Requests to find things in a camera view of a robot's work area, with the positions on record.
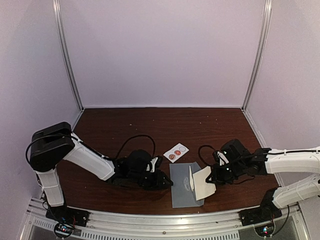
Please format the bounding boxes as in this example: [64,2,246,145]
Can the right black cable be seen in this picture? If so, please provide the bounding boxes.
[198,145,218,168]

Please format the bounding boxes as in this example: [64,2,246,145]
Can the right circuit board with leds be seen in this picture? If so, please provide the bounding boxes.
[254,223,275,238]

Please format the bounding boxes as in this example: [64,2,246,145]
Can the white sticker sheet with seals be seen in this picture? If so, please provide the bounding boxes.
[163,143,189,163]

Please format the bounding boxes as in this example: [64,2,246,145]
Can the aluminium frame post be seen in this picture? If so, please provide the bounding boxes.
[52,0,84,112]
[241,0,273,112]

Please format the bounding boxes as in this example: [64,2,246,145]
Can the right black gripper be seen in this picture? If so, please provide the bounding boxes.
[206,160,246,186]

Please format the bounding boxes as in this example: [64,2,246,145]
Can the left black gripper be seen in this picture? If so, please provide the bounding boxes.
[128,169,173,192]

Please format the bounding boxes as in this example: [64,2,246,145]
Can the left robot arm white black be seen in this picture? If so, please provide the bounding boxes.
[25,121,174,222]

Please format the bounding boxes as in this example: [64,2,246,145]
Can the black cable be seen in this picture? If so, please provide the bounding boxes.
[109,134,156,161]
[198,145,218,168]

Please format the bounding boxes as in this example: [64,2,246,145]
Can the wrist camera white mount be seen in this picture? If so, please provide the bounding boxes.
[146,156,163,173]
[213,150,229,166]

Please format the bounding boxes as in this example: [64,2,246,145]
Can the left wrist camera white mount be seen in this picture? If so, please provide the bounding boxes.
[146,156,163,173]

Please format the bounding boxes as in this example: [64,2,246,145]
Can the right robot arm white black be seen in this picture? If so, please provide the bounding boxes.
[205,139,320,221]

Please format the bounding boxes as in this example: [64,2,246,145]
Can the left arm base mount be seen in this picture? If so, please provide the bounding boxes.
[45,207,89,227]

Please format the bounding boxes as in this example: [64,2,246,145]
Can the left black cable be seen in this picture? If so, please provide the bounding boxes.
[109,134,156,161]

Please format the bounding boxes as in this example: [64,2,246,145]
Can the right aluminium frame post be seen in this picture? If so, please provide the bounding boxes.
[241,0,273,112]

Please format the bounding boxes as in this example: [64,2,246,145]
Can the front aluminium rail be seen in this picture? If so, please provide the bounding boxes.
[17,204,311,240]

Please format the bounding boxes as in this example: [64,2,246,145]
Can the left circuit board with leds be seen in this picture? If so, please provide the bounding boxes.
[53,223,74,239]

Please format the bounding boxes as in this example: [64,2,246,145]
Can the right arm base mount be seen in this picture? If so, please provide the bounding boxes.
[239,206,282,226]

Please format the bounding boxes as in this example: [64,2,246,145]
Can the grey envelope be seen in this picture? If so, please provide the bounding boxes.
[169,162,205,209]

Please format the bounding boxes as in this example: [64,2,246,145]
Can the left aluminium frame post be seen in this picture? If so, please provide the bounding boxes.
[52,0,84,112]

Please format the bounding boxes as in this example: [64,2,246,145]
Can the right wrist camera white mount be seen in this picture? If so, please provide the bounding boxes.
[213,150,229,166]

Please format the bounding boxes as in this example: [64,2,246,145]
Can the circuit board with leds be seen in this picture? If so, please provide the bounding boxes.
[254,223,275,238]
[53,223,74,239]

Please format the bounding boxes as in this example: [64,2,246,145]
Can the beige letter paper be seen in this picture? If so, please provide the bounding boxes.
[192,166,216,201]
[189,165,195,192]

